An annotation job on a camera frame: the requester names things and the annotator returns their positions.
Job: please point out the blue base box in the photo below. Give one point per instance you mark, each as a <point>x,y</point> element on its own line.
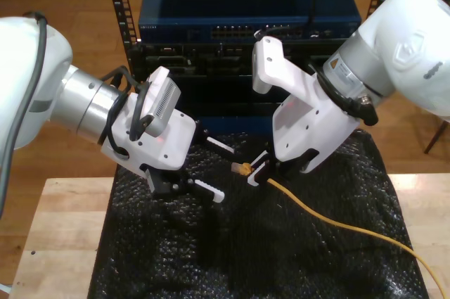
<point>239,125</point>

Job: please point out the black rack drawer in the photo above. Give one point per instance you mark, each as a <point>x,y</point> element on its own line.
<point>228,102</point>

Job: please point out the black rack server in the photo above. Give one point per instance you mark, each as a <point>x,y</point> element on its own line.
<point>211,60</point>

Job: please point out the black bubble wrap mat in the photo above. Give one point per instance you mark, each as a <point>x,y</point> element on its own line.
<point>281,260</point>

